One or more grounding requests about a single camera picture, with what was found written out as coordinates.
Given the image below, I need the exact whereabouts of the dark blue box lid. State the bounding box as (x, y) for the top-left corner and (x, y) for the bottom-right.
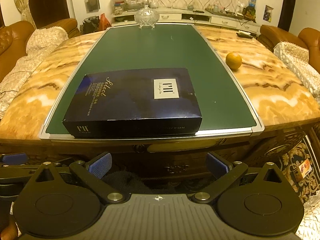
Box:
(62, 68), (202, 139)

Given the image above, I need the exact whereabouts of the green desk mat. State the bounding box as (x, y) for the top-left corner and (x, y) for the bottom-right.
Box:
(40, 23), (264, 142)

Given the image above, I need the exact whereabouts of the orange fruit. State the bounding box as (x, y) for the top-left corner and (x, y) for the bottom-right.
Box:
(226, 53), (242, 70)

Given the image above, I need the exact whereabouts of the white lace sofa cover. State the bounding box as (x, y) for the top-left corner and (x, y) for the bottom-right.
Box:
(1, 27), (68, 117)

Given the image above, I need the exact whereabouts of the brown leather sofa left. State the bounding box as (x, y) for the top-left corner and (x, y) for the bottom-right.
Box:
(1, 18), (80, 81)

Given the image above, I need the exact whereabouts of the brown leather sofa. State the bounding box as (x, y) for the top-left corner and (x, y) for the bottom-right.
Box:
(1, 18), (80, 81)
(258, 25), (320, 72)

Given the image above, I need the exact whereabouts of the white lace cover right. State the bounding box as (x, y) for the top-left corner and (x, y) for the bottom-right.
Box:
(273, 42), (320, 103)

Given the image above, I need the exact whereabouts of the black remote control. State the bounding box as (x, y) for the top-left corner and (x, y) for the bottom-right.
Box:
(236, 31), (253, 39)

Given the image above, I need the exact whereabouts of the brown leather sofa right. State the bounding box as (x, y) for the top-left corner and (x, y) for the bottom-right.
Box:
(258, 25), (320, 72)

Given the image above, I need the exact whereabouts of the crystal glass bowl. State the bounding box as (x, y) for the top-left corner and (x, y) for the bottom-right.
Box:
(134, 0), (160, 29)

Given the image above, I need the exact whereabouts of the white tv cabinet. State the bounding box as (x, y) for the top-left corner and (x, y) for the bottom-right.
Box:
(111, 6), (262, 34)

